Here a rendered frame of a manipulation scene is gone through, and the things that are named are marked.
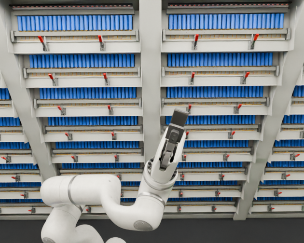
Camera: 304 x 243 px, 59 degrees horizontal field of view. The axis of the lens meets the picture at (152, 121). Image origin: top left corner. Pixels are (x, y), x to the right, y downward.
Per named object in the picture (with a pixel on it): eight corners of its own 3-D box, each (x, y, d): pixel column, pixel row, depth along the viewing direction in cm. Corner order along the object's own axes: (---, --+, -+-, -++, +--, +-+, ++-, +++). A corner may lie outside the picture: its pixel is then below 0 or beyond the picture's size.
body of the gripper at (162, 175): (179, 160, 71) (191, 131, 63) (171, 192, 63) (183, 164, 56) (152, 151, 71) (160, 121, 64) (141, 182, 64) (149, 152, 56)
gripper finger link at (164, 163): (166, 164, 63) (173, 142, 61) (162, 179, 55) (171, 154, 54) (161, 162, 63) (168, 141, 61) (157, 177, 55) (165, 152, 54)
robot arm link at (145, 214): (50, 213, 74) (150, 217, 61) (77, 168, 85) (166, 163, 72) (67, 231, 78) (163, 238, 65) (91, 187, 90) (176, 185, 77)
